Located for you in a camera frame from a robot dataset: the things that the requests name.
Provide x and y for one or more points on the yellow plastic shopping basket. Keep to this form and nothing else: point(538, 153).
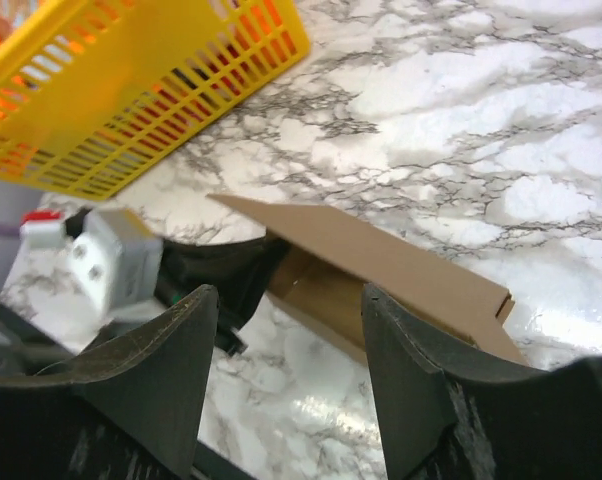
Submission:
point(94, 93)

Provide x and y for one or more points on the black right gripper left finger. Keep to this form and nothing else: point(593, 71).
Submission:
point(129, 408)

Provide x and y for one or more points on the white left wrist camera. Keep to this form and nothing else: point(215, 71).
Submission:
point(114, 257)

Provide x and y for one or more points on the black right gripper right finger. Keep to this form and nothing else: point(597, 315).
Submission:
point(446, 410)

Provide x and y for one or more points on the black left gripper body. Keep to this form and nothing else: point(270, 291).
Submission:
point(240, 271)

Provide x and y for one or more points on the brown cardboard box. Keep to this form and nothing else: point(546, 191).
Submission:
point(334, 254)

